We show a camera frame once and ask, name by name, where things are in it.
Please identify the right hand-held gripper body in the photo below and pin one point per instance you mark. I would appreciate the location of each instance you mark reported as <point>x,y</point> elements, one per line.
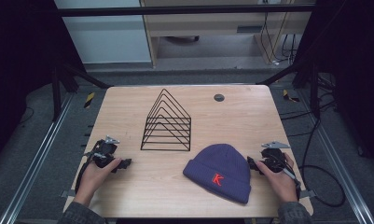
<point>273,157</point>

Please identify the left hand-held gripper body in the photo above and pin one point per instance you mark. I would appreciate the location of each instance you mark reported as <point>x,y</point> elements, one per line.
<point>103,151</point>

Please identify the purple knit beanie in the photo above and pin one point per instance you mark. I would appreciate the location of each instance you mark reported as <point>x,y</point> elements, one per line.
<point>220,172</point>

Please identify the person's right hand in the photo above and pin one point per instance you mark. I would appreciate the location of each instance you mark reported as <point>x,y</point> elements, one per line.
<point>279,180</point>

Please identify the person's left hand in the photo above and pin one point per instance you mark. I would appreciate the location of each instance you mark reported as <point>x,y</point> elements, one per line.
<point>94,178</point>

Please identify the yellow black striped tape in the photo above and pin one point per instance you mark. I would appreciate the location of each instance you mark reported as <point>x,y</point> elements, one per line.
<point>289,96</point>
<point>89,100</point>

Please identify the grey table grommet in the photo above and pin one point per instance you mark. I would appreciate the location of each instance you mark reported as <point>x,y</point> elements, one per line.
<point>218,97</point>

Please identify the white cabinet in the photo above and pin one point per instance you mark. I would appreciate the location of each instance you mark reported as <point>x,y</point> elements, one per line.
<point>103,34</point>

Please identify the wooden desk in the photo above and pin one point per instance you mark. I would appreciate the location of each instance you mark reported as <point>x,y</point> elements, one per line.
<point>212,29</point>

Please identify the aluminium floor rail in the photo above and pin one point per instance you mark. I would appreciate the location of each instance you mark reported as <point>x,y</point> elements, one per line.
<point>32,161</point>
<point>340,161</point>

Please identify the black metal frame bar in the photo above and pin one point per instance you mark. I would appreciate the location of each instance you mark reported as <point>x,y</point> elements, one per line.
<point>184,11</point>

